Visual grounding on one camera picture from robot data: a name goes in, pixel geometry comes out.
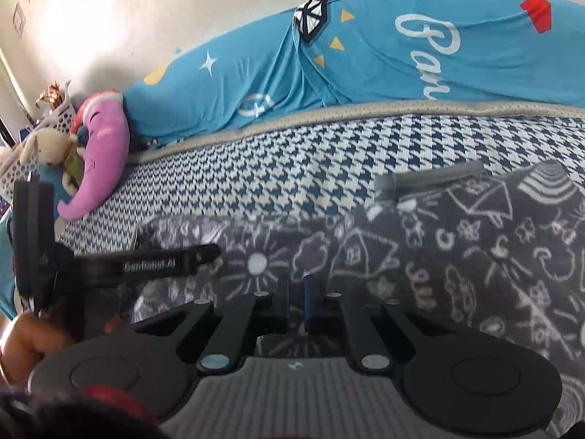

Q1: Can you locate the blue printed bolster cover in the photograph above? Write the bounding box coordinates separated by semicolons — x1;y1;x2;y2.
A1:
121;0;585;147

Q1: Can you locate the dark red cloth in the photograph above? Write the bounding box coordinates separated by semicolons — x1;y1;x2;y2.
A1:
0;384;156;439

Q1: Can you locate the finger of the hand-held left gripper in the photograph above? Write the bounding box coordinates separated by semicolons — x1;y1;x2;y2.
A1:
73;243;223;285

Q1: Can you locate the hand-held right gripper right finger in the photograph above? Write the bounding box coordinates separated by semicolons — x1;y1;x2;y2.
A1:
303;274;460;372

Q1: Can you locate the white plastic basket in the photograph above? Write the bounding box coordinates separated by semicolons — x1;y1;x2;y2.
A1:
0;80;78;202

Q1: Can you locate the grey printed fleece jacket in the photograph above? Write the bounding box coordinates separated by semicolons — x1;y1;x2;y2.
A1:
119;160;585;435

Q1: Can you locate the person's left hand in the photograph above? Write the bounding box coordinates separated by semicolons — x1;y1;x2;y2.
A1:
0;313;76;387

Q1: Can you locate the white wall switch plate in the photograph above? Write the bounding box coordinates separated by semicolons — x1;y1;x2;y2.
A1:
12;2;27;38

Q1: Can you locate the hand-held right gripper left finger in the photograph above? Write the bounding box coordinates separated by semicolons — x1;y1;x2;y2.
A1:
130;274;292;372

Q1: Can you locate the blue printed pillow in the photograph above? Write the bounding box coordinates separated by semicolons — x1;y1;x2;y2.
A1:
0;217;18;318

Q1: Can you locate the gold ribbon bow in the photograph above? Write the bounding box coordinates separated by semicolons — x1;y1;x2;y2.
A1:
37;80;65;111

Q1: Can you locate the blue houndstooth bed mat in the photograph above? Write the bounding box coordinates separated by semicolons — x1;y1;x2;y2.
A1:
57;114;585;257

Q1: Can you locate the purple moon plush pillow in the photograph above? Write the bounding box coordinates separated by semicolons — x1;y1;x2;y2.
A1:
57;90;131;221

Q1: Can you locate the beige bunny plush toy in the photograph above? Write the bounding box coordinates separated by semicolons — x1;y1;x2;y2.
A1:
18;128;87;202

